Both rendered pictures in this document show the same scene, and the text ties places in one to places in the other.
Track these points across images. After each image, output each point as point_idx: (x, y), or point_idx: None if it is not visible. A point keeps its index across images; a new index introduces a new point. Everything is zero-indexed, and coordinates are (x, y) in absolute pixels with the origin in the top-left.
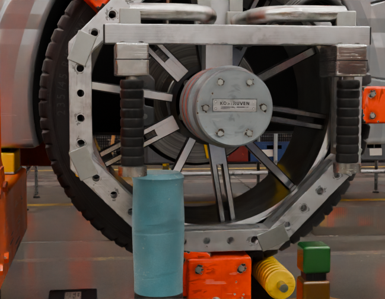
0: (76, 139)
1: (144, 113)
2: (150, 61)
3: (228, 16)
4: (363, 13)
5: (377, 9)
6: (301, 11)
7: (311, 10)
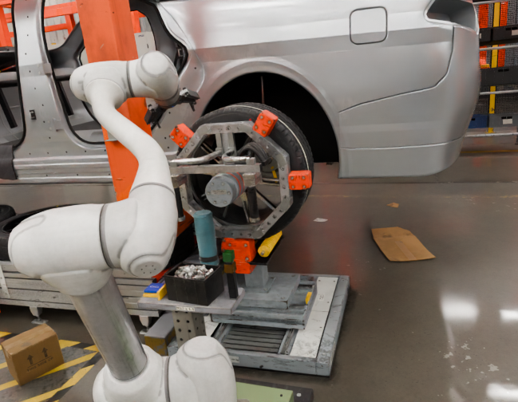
0: (181, 196)
1: None
2: (247, 140)
3: (227, 149)
4: (335, 117)
5: (342, 114)
6: (232, 159)
7: (235, 159)
